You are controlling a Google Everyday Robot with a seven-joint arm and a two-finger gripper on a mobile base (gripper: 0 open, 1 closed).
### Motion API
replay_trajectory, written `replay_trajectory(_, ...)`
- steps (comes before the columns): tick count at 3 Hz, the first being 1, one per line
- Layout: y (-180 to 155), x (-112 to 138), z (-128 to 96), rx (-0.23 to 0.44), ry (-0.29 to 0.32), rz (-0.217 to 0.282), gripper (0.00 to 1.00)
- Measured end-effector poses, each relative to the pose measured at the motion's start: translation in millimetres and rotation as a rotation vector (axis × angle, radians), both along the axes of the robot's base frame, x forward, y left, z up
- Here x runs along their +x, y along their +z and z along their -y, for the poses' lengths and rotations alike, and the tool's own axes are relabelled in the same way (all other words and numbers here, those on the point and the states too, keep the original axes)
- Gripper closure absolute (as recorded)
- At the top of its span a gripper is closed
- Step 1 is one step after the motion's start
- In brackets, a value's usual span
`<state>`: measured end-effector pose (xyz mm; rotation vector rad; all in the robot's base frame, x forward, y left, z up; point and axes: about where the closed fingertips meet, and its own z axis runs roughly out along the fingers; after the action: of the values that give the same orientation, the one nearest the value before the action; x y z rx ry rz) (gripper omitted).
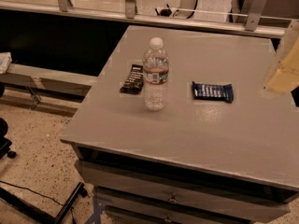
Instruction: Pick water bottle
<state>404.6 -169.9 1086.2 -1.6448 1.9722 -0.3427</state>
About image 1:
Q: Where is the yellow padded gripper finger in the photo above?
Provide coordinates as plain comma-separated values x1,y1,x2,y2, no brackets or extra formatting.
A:
264,21,299,93

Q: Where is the clear plastic water bottle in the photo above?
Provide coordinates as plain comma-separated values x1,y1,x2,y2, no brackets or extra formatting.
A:
143,37,169,111

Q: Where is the blue snack bar wrapper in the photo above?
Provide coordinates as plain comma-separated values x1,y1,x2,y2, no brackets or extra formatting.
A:
192,82,234,104

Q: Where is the grey drawer cabinet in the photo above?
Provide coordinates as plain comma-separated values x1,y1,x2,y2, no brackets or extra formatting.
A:
62,26,299,224

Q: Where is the black snack bar wrapper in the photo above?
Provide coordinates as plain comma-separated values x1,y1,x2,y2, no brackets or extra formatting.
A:
120,64,144,94

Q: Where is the blue tape on floor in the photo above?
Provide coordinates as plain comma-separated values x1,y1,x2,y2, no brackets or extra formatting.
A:
84,197,105,224

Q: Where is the grey metal bench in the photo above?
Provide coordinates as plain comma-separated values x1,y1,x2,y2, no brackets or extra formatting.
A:
0,63,97,109

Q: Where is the white box on bench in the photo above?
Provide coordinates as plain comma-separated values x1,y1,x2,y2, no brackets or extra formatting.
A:
0,52,12,74

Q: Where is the black office chair base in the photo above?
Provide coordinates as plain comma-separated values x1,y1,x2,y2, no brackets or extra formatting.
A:
0,82,18,161

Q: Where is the metal railing frame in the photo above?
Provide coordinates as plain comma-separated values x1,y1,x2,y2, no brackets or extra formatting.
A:
0,0,299,38

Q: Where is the black floor cable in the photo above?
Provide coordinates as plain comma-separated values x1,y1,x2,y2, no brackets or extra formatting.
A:
0,180,64,207

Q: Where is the black floor stand frame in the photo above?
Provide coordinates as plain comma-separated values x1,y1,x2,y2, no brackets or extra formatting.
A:
0,182,88,224

